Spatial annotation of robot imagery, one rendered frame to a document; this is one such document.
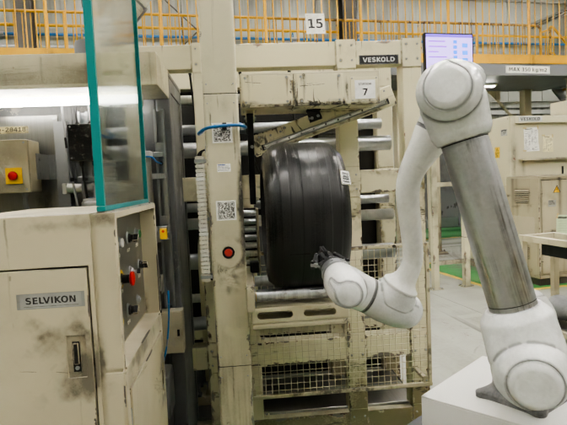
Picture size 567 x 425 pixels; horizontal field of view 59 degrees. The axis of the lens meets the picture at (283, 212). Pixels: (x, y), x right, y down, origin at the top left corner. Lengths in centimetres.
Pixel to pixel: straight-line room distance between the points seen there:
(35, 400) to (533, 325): 110
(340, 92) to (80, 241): 137
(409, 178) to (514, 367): 50
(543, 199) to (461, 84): 533
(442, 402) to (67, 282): 97
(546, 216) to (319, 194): 486
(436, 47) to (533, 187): 192
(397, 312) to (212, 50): 115
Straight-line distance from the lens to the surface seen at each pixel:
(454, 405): 142
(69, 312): 126
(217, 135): 191
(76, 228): 123
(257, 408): 273
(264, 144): 231
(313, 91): 222
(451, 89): 108
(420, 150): 131
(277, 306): 187
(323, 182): 175
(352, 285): 133
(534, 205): 638
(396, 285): 141
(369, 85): 227
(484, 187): 113
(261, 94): 220
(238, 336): 199
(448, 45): 617
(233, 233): 191
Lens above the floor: 132
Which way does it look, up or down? 4 degrees down
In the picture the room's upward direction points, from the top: 3 degrees counter-clockwise
